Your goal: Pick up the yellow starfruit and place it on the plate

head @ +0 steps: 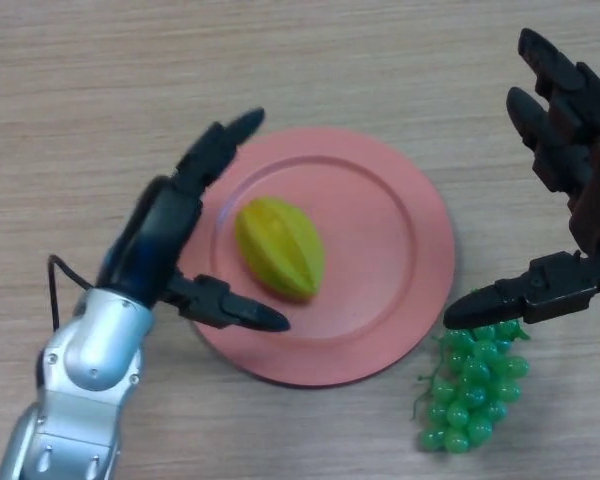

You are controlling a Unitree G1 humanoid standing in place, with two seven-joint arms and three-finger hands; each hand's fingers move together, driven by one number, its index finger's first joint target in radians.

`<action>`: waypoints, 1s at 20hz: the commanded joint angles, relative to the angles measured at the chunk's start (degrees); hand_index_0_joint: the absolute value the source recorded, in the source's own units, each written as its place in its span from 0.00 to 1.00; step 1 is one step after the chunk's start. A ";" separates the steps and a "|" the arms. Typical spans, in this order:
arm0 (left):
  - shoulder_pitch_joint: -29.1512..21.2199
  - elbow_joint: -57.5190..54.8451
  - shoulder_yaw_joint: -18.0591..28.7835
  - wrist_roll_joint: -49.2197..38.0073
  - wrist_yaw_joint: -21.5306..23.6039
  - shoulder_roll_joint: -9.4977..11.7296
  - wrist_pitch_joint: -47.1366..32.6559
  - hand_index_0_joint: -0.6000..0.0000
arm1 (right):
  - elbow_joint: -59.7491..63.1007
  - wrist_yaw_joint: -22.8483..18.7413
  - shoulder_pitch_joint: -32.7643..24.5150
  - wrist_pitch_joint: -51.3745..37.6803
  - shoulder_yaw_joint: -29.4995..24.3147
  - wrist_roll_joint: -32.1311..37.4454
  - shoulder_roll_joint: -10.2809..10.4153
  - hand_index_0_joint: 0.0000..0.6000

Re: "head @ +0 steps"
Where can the yellow starfruit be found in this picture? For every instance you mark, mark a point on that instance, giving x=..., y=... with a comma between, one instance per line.
x=280, y=250

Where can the pink round plate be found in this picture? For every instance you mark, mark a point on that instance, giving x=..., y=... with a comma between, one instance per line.
x=380, y=260

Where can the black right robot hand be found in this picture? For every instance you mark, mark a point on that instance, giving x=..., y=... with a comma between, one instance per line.
x=595, y=200

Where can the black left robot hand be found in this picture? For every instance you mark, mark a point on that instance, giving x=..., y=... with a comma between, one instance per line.
x=155, y=240

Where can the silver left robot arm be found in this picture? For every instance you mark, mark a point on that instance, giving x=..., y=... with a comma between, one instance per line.
x=90, y=360

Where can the green grape bunch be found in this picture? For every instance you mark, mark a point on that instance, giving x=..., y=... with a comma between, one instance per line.
x=467, y=395

